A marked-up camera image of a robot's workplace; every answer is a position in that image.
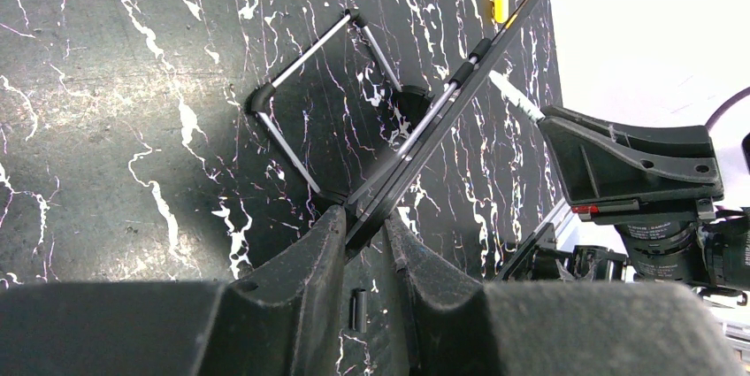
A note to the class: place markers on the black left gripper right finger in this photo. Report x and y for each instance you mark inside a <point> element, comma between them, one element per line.
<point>456,325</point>

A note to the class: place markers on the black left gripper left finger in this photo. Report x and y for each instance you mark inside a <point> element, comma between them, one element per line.
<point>281,319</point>

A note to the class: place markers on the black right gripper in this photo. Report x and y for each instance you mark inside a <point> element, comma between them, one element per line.
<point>655,186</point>

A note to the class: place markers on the black marker cap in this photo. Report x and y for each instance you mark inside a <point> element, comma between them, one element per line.
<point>358,310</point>

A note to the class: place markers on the white whiteboard marker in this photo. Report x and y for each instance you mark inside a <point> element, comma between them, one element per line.
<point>515,97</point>

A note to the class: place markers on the small whiteboard black frame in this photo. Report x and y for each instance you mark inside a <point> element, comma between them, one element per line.
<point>400,170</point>

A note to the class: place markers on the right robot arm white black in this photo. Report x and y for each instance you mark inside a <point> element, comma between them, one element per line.
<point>532,261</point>

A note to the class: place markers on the aluminium rail right side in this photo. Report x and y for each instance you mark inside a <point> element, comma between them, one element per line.
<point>556,221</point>

